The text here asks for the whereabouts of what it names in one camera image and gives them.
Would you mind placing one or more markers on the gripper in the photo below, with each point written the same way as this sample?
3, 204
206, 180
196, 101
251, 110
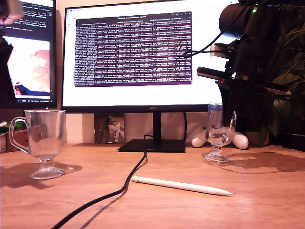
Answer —
245, 59

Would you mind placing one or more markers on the white pen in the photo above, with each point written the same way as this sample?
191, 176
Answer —
178, 186

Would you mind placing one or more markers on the white game controller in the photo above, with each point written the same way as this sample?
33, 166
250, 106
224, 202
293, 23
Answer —
240, 142

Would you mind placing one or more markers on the small beige plant pot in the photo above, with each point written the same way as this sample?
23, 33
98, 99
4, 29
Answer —
255, 139

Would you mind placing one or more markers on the dark round glossy pot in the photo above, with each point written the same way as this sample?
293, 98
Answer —
282, 108

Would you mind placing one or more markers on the green leafy plant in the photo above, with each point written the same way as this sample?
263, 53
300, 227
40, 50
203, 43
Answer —
286, 77

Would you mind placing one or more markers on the black planter box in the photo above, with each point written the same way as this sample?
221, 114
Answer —
293, 143

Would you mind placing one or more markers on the large black Huawei monitor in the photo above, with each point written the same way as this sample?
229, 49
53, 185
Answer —
143, 95

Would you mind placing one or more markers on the leaf patterned card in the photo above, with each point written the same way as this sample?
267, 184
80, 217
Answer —
109, 131

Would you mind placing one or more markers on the black monitor with code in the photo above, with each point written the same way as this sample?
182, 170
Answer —
40, 28

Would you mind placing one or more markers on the cardboard box with sunglasses print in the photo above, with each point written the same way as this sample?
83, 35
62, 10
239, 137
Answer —
20, 139

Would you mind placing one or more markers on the green packet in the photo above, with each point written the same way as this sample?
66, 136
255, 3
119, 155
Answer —
4, 130

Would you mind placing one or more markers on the arm grey camera box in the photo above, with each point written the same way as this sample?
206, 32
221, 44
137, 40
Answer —
10, 12
215, 51

